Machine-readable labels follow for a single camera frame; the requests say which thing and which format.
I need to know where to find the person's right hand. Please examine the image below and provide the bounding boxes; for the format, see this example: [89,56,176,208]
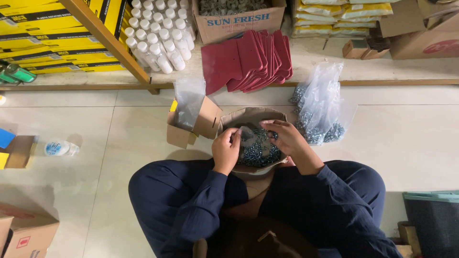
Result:
[259,120,315,162]

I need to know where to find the person's left hand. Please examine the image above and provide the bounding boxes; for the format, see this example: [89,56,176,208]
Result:
[212,128,243,176]

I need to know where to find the small clear plastic bag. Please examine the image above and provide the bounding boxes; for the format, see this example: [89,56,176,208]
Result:
[238,126,257,147]

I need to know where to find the heap of loose silver screws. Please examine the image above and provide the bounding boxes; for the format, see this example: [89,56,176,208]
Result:
[237,128,282,168]

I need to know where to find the small open cardboard box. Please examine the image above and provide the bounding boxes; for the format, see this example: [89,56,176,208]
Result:
[166,96,223,150]

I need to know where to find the open cardboard box of screws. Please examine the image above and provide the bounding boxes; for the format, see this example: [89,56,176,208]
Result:
[217,107,290,177]

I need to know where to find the screw-filled clear plastic bag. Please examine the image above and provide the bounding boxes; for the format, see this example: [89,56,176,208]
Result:
[322,100,359,143]
[290,83,310,114]
[296,62,344,146]

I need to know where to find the bundle of empty plastic bags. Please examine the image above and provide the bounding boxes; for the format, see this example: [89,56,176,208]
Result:
[174,77,207,132]

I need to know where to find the person's right leg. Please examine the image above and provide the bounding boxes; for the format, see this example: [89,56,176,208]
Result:
[259,160,404,258]

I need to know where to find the person's leg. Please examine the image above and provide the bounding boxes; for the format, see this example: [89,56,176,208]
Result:
[128,159,249,258]
[259,160,404,258]

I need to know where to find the person's left leg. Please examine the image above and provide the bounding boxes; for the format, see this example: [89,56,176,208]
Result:
[128,159,249,258]

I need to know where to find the stack of red plastic scrapers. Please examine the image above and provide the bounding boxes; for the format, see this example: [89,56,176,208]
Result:
[201,30,293,96]

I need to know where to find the small brown cardboard box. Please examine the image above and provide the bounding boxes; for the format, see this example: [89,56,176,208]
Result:
[360,48,390,61]
[342,38,370,59]

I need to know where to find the blue-printed cardboard carton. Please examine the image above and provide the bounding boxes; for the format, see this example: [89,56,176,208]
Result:
[191,0,287,46]

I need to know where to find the stack of yellow white packets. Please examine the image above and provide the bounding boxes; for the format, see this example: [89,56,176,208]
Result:
[292,0,394,38]

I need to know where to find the group of white-capped bottles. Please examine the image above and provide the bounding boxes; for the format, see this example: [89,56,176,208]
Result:
[124,0,197,75]

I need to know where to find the clear plastic water bottle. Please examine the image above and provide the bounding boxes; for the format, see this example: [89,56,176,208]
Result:
[44,140,80,157]

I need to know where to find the dark bin with teal rim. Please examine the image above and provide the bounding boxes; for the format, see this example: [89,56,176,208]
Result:
[402,191,459,258]

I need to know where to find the large red-printed cardboard carton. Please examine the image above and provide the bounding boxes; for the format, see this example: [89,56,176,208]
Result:
[379,0,459,60]

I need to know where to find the cardboard box with blue yellow cards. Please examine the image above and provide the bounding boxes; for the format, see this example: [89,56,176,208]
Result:
[0,128,38,170]

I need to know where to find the stack of yellow black boxes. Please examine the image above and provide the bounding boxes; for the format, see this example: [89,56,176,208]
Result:
[0,0,132,75]

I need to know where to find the cardboard carton with red mark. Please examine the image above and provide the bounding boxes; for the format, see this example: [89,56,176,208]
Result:
[0,202,60,258]

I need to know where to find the green cylindrical cans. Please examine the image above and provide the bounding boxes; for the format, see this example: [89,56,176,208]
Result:
[0,60,38,86]

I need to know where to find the wooden shelf frame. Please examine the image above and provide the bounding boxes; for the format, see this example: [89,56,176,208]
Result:
[0,0,459,95]

